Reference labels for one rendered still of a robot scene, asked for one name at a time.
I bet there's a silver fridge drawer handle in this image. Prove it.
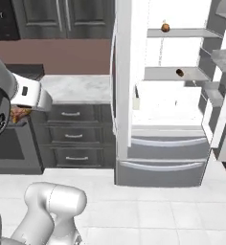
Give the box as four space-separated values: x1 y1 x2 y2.
118 161 205 172
130 137 209 147

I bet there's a black wall appliance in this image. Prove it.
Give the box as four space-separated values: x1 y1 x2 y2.
0 0 21 41

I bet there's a silver cupboard door handle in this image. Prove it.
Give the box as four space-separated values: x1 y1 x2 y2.
56 0 63 33
64 0 73 33

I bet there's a white left fridge door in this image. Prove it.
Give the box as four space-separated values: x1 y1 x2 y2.
110 0 134 148

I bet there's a grey fridge drawer front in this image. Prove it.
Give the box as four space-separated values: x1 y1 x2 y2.
127 127 213 161
114 158 206 188

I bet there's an orange-brown chicken drumstick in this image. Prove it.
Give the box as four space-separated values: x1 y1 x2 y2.
10 107 33 124

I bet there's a white fridge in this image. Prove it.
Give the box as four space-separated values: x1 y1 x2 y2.
113 0 215 188

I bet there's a white right fridge door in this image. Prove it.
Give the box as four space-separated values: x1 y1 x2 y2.
198 0 226 163

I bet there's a white fridge door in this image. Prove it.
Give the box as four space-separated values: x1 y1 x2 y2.
110 0 134 148
198 0 226 163

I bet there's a dark grey cupboard door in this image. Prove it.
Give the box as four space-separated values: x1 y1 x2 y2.
65 0 116 40
11 0 67 40

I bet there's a small white carton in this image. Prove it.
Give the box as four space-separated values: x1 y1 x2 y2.
132 84 142 111

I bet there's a black hob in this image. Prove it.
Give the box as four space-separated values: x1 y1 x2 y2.
4 63 46 81

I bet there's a silver fridge door handle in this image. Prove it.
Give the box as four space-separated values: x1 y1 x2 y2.
109 18 118 136

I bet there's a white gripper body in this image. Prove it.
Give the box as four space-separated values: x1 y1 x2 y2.
34 81 54 113

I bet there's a dark grey drawer front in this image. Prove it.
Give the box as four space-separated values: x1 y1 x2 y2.
46 104 102 124
49 125 103 145
53 146 104 167

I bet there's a brown round vegetable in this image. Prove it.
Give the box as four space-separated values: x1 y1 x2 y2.
160 20 170 33

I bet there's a grey fridge rack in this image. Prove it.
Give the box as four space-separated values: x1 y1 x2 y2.
147 28 224 39
144 66 213 81

